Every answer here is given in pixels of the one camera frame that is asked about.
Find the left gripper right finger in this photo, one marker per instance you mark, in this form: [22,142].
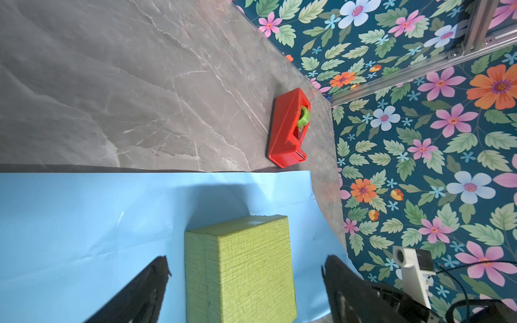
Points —
[353,299]

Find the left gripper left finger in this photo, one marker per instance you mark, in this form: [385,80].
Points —
[141,299]

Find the light blue wrapping paper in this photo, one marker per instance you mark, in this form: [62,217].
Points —
[70,242]

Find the green gift box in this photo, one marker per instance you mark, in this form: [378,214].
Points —
[240,271]

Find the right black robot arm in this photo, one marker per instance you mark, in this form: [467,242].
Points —
[413,311]

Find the green tape roll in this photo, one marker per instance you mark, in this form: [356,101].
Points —
[304,117]

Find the red tape dispenser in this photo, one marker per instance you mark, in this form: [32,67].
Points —
[285,140]

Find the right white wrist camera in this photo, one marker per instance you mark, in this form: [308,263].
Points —
[416,267]

